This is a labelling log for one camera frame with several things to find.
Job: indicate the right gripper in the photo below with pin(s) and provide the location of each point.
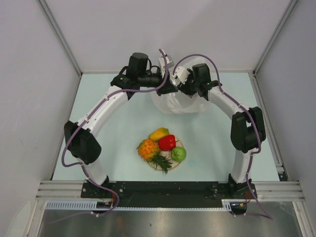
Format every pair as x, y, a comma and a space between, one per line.
184, 88

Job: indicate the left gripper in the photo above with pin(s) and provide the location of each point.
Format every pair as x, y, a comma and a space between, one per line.
168, 87

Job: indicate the white plastic bag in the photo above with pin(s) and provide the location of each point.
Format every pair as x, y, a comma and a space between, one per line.
179, 103

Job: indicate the fake mango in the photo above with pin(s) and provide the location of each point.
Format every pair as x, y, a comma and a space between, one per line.
158, 134

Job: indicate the fake red bell pepper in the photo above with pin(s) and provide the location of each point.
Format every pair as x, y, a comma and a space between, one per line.
167, 143

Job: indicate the fake pineapple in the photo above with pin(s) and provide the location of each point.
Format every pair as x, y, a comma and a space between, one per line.
150, 152

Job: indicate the beige ceramic plate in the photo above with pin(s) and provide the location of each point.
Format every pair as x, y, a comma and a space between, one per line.
167, 155

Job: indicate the fake green apple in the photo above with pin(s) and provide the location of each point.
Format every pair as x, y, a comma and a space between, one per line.
178, 154

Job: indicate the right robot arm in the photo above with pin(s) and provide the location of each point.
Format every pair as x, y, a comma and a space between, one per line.
247, 124

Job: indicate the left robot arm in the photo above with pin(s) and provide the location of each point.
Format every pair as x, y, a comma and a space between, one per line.
80, 136

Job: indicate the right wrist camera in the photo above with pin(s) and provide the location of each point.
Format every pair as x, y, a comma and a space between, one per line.
180, 76

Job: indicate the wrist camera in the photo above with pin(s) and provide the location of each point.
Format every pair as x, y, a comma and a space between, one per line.
180, 76
163, 62

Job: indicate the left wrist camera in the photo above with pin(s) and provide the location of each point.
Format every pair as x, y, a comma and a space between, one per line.
163, 62

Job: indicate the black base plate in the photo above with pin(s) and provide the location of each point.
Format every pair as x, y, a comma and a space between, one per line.
167, 194

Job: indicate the white cable duct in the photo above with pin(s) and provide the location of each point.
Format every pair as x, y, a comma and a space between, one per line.
101, 206

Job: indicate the aluminium frame rail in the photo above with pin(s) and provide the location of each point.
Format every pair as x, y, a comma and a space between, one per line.
285, 190

